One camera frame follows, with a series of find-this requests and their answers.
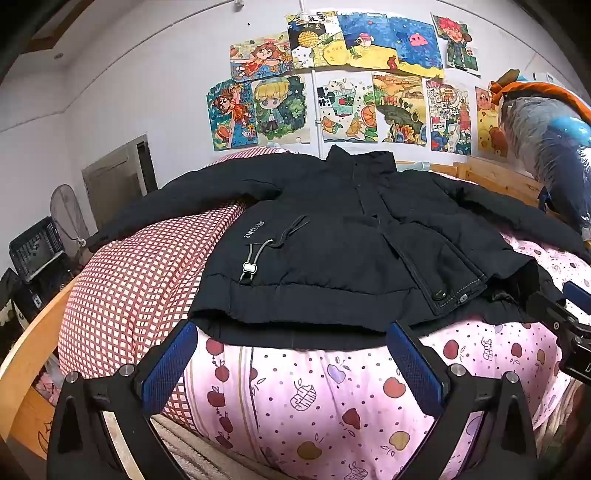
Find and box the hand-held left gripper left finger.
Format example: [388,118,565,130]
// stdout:
[46,319,199,480]

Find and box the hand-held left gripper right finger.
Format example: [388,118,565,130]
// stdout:
[387,319,539,480]

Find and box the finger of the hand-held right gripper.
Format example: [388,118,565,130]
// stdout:
[525,288,578,335]
[562,281,591,319]

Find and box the black padded jacket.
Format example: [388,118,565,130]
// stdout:
[88,144,591,352]

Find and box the red checkered quilt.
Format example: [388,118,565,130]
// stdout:
[58,147,259,437]

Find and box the beige woven mat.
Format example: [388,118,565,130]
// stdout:
[106,411,287,480]

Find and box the pink apple-print blanket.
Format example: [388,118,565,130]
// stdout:
[180,171,591,480]

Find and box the blue grey plush toy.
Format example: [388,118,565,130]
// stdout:
[488,69,591,241]

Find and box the black plastic crate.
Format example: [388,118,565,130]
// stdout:
[9,217,66,283]

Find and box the electric standing fan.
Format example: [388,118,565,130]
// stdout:
[50,185,94,254]

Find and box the grey door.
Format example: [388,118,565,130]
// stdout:
[82,135,160,232]

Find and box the wooden bed frame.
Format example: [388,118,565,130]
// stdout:
[0,156,575,480]

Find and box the group of colourful wall drawings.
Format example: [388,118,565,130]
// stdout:
[206,10,509,160]

